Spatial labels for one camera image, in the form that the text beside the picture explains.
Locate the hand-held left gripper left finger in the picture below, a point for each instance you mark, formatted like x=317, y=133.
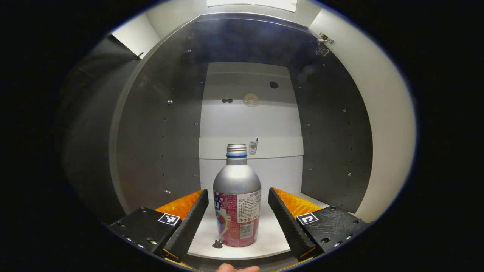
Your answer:
x=189, y=223

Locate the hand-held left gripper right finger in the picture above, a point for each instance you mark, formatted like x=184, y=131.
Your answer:
x=287, y=223

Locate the silver bottle with pink label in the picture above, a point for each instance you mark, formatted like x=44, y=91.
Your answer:
x=236, y=196

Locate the dark grey cabinet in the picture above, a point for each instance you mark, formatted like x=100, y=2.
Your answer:
x=159, y=132

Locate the beige cabinet door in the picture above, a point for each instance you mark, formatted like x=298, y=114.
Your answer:
x=385, y=132

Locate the white cabinet shelf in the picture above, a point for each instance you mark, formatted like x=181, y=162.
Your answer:
x=272, y=234

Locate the metal door hinge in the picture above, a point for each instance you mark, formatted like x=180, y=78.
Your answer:
x=324, y=42

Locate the black backdrop cloth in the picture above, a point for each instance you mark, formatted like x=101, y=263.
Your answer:
x=90, y=132

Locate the black cloth clip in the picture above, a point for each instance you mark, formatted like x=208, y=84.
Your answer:
x=139, y=56

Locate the long ceiling light panel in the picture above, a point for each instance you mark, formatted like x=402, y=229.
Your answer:
x=251, y=3

